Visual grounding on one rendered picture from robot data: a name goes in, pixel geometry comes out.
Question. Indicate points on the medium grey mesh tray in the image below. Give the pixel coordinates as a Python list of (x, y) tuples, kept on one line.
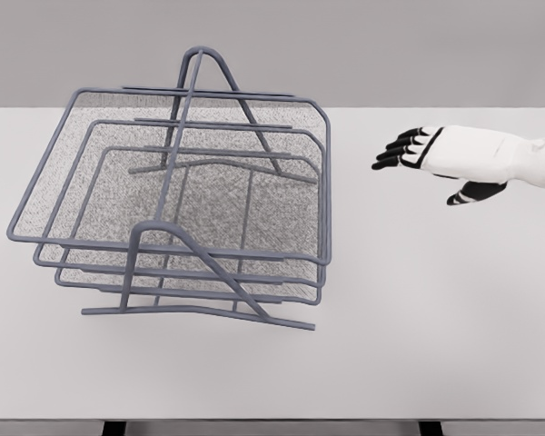
[(254, 279)]

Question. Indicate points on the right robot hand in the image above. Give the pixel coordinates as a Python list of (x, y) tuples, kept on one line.
[(463, 152)]

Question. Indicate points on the large grey mesh tray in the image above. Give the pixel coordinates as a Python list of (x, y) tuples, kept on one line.
[(72, 181)]

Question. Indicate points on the small grey mesh tray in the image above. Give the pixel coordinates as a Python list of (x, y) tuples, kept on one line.
[(77, 285)]

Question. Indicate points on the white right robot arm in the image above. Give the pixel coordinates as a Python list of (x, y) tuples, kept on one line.
[(536, 161)]

